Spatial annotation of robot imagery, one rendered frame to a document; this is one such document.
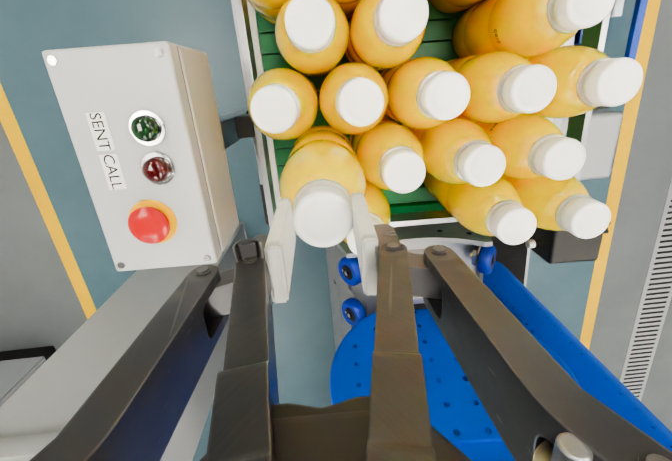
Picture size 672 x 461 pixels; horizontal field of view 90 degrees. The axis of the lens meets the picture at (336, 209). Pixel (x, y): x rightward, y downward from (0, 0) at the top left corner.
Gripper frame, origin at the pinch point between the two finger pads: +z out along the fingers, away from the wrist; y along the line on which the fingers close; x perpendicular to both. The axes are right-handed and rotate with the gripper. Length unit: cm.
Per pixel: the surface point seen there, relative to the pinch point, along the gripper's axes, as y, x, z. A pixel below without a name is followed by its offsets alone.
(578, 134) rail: 32.9, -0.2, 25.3
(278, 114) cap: -3.2, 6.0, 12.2
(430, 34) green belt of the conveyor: 15.7, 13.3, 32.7
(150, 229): -15.9, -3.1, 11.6
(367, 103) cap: 4.3, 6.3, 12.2
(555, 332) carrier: 64, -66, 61
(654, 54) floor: 132, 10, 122
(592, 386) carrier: 61, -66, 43
